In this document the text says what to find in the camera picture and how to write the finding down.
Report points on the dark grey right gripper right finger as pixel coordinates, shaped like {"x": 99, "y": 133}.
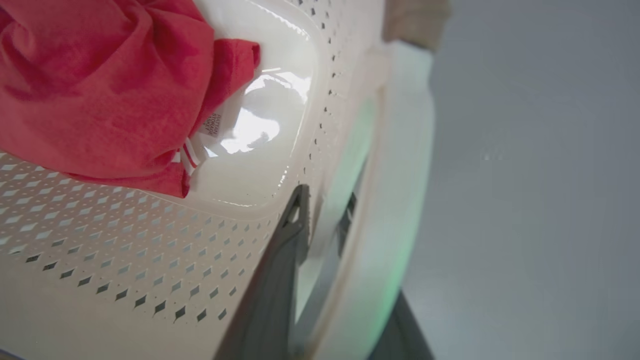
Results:
{"x": 402, "y": 335}

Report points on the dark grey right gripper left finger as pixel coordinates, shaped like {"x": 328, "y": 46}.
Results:
{"x": 270, "y": 295}

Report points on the white perforated plastic laundry basket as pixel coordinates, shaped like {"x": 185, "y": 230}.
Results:
{"x": 150, "y": 260}

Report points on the red garment with white label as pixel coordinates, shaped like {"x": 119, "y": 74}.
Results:
{"x": 100, "y": 90}

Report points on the beige fabric object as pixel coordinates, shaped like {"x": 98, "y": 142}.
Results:
{"x": 415, "y": 22}

